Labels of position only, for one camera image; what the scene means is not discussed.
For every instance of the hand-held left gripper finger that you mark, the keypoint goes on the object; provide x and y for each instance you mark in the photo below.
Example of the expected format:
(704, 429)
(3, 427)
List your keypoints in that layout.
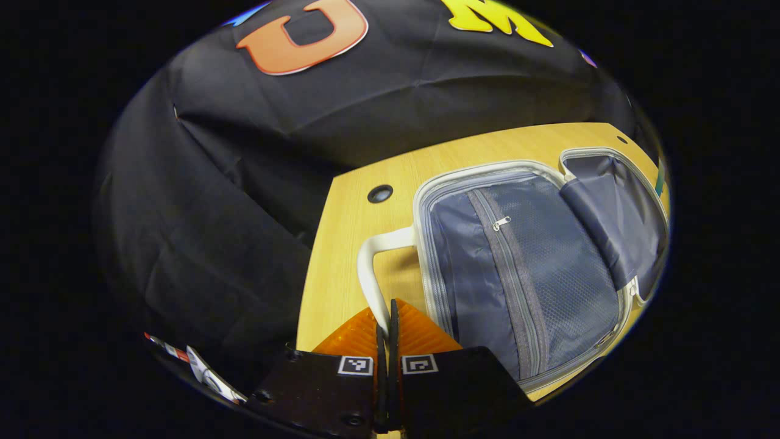
(393, 390)
(381, 390)

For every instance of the white suitcase with grey lining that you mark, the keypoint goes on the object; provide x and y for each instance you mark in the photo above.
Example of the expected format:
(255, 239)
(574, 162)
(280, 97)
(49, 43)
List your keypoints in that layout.
(475, 280)

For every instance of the black backdrop cloth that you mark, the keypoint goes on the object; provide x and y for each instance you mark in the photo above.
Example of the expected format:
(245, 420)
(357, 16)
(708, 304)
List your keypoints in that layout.
(244, 183)

